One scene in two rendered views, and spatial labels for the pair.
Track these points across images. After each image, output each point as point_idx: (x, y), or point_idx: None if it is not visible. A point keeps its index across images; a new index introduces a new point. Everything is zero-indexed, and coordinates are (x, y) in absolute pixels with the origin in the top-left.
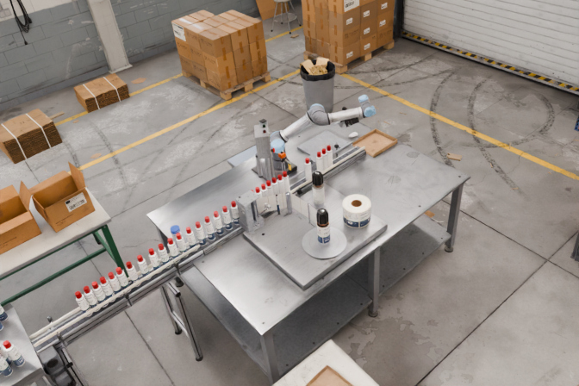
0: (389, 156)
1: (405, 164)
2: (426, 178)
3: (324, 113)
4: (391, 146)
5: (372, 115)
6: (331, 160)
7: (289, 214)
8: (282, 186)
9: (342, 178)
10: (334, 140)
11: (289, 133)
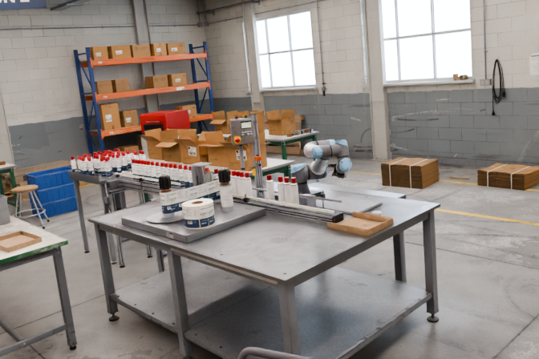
0: (332, 235)
1: (312, 243)
2: (279, 256)
3: (313, 143)
4: (356, 234)
5: (341, 169)
6: (292, 197)
7: (215, 203)
8: (239, 183)
9: (281, 219)
10: (358, 207)
11: (314, 163)
